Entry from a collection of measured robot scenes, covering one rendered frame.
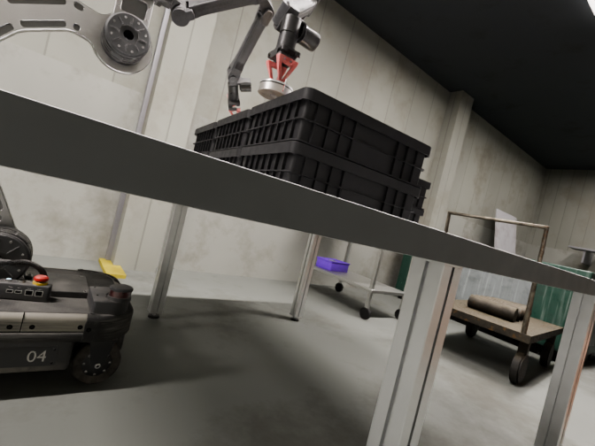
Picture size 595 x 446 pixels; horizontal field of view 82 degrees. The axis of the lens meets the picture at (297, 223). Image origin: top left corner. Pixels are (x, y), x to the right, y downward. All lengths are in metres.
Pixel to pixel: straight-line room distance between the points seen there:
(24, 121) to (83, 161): 0.03
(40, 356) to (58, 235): 1.75
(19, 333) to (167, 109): 1.97
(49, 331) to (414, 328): 0.99
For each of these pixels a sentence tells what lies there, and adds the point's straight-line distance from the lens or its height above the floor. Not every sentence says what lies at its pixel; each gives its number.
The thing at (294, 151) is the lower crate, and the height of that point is 0.80.
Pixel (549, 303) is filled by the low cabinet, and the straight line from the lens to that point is 3.84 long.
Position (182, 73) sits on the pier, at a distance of 2.90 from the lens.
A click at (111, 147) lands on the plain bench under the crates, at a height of 0.69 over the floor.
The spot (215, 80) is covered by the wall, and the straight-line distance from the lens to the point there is 3.19.
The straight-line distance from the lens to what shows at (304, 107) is 0.73.
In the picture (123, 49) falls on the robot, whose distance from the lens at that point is 1.41.
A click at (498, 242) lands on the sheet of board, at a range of 6.53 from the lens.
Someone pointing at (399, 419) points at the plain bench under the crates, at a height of 0.39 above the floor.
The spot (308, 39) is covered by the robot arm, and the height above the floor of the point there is 1.21.
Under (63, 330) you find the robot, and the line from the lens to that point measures 1.23.
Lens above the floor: 0.67
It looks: 1 degrees down
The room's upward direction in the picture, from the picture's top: 14 degrees clockwise
